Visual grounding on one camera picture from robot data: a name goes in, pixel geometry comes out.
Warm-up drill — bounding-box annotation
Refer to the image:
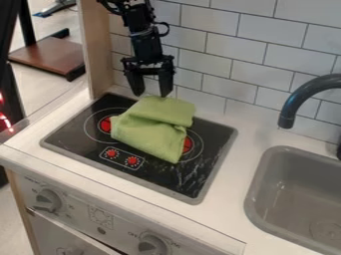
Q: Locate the green cloth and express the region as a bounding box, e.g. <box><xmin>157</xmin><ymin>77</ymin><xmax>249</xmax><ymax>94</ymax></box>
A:
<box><xmin>109</xmin><ymin>95</ymin><xmax>197</xmax><ymax>164</ymax></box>

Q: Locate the tap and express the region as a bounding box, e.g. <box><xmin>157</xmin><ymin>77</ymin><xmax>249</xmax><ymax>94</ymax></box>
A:
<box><xmin>276</xmin><ymin>73</ymin><xmax>341</xmax><ymax>161</ymax></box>

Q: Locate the toy stove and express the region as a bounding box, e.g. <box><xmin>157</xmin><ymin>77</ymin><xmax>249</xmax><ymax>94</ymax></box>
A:
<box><xmin>38</xmin><ymin>92</ymin><xmax>240</xmax><ymax>205</ymax></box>

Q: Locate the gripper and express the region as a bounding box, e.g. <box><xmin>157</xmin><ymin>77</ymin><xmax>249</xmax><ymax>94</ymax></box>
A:
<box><xmin>120</xmin><ymin>26</ymin><xmax>176</xmax><ymax>99</ymax></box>

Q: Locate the toy sink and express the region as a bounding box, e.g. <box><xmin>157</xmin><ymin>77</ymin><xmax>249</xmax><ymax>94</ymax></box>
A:
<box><xmin>242</xmin><ymin>144</ymin><xmax>341</xmax><ymax>255</ymax></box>

